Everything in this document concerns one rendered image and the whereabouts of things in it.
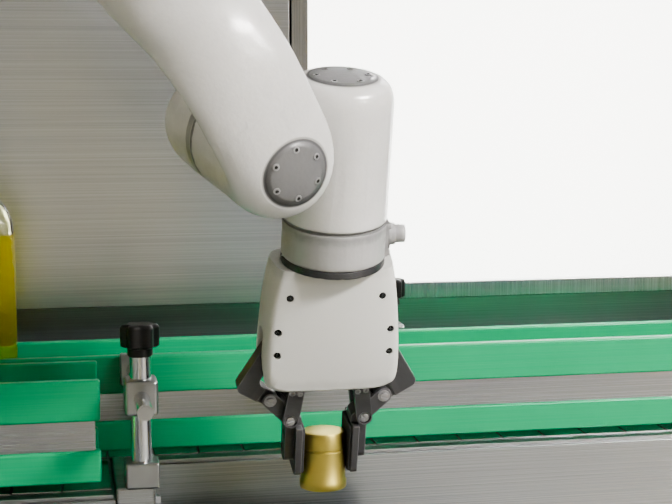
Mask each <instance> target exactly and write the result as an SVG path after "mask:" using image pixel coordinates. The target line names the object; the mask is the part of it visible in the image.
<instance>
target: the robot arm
mask: <svg viewBox="0 0 672 504"><path fill-rule="evenodd" d="M98 1H99V3H100V4H101V5H102V7H103V8H104V9H105V10H106V12H107V13H108V14H109V15H110V16H111V17H112V18H113V19H114V20H115V21H116V22H117V23H118V24H119V25H120V26H121V27H122V28H123V29H124V30H125V31H126V32H127V33H128V34H129V35H130V36H131V37H132V38H133V39H134V40H135V41H136V42H137V43H138V44H139V45H140V46H141V47H142V48H143V49H144V50H145V51H146V52H147V53H148V54H149V55H150V56H151V58H152V59H153V60H154V61H155V62H156V63H157V65H158V66H159V67H160V68H161V70H162V71H163V72H164V73H165V75H166V76H167V77H168V79H169V80H170V81H171V83H172V84H173V86H174V87H175V88H176V91H175V93H174V94H173V96H172V97H171V99H170V101H169V104H168V106H167V110H166V114H165V128H166V133H167V137H168V139H169V142H170V144H171V146H172V148H173V149H174V151H175V152H176V154H177V155H178V156H179V157H180V158H181V159H182V160H183V161H184V162H185V163H186V164H187V165H188V166H189V167H191V168H192V169H193V170H194V171H196V172H197V173H198V174H199V175H201V176H202V177H203V178H205V179H206V180H207V181H209V182H210V183H211V184H213V185H214V186H215V187H216V188H218V189H219V190H220V191H221V192H223V193H224V194H225V195H226V196H228V197H229V198H230V199H231V200H232V201H234V202H235V203H236V204H237V205H239V206H240V207H241V208H243V209H244V210H246V211H248V212H249V213H252V214H254V215H257V216H260V217H264V218H273V219H280V218H282V229H281V249H275V250H273V251H272V252H271V253H270V255H269V258H268V261H267V265H266V270H265V274H264V279H263V285H262V292H261V299H260V307H259V317H258V327H257V339H256V350H255V351H254V353H253V354H252V356H251V357H250V359H249V360H248V362H247V363H246V365H245V366H244V368H243V369H242V371H241V372H240V374H239V375H238V377H237V378H236V380H235V383H236V387H237V390H238V392H239V393H240V394H242V395H244V396H246V397H248V398H250V399H252V400H254V401H256V402H257V401H258V402H260V403H262V404H263V405H264V407H266V408H267V409H268V410H269V411H270V412H271V413H272V414H274V415H275V416H276V417H277V418H278V419H279V420H280V421H282V429H281V455H282V458H283V460H289V462H290V465H291V468H292V471H293V474H294V475H301V473H303V471H304V450H305V428H304V425H303V422H302V418H301V415H300V414H301V409H302V404H303V399H304V394H305V392H307V391H330V390H348V391H349V401H350V403H349V404H348V405H347V407H345V411H342V426H341V427H342V428H343V429H344V430H345V447H344V448H345V466H346V469H347V470H349V471H350V472H354V471H357V463H358V456H361V455H364V453H365V439H366V424H369V423H370V422H371V421H372V415H373V414H374V413H376V412H377V411H378V410H379V409H380V408H381V407H382V406H383V405H384V404H386V403H387V402H388V401H389V400H390V399H391V396H393V395H397V394H399V393H400V392H402V391H404V390H406V389H407V388H409V387H411V386H412V385H414V384H415V381H416V379H415V376H414V374H413V373H412V371H411V369H410V367H409V366H408V364H407V362H406V360H405V359H404V357H403V355H402V354H401V352H400V350H399V349H398V307H397V290H396V281H395V273H394V266H393V261H392V258H391V255H390V249H389V248H390V244H395V242H405V239H406V229H405V225H404V224H395V223H394V222H389V220H388V219H387V215H388V199H389V184H390V169H391V153H392V138H393V123H394V107H395V98H394V92H393V89H392V87H391V85H390V83H389V82H388V81H387V80H386V79H385V78H384V77H382V76H381V75H379V74H377V73H374V72H371V71H368V70H365V69H360V68H355V67H345V66H325V67H317V68H313V69H309V70H305V71H303V70H302V68H301V66H300V64H299V62H298V60H297V57H296V55H295V54H294V52H293V50H292V48H291V47H290V45H289V43H288V41H287V40H286V38H285V36H284V35H283V33H282V32H281V30H280V28H279V27H278V25H277V24H276V22H275V21H274V19H273V18H272V16H271V15H270V13H269V12H268V10H267V9H266V7H265V6H264V4H263V3H262V1H261V0H98ZM262 377H264V382H263V381H261V379H262ZM279 391H280V392H279Z"/></svg>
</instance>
